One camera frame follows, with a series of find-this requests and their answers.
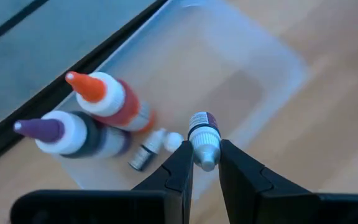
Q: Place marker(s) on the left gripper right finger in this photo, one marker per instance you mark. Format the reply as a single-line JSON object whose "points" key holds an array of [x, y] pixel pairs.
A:
{"points": [[259, 199]]}

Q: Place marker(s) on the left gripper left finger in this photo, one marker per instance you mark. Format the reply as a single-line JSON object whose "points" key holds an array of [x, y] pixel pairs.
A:
{"points": [[154, 205]]}

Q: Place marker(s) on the small white-capped dropper bottle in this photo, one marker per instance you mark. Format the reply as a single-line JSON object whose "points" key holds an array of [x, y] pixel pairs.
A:
{"points": [[145, 152], [172, 141]]}

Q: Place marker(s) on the small black dropper bottle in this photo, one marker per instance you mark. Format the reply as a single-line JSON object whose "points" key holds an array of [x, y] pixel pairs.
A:
{"points": [[204, 140]]}

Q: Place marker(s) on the purple-tipped large bottle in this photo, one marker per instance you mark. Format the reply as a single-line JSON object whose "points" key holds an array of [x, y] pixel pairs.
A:
{"points": [[73, 133]]}

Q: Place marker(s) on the orange-tipped red-banded bottle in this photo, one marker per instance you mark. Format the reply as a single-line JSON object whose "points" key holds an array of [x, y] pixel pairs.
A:
{"points": [[110, 99]]}

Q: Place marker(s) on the clear plastic bin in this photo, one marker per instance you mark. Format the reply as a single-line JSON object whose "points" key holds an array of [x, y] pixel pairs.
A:
{"points": [[228, 62]]}

